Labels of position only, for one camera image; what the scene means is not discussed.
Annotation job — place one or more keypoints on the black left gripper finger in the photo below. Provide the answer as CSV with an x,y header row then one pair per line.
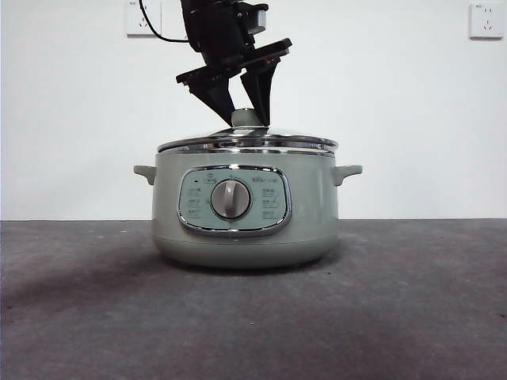
x,y
218,99
261,87

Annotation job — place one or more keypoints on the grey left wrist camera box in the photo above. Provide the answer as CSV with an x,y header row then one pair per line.
x,y
262,16

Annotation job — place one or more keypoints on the white wall socket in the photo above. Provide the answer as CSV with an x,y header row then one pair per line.
x,y
488,21
134,23

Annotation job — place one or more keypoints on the sage green electric pot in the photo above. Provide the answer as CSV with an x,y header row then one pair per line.
x,y
317,213

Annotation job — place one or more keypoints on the glass lid with green knob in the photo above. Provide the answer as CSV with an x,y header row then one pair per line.
x,y
277,137

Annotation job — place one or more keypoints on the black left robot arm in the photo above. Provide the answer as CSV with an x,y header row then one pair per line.
x,y
214,20

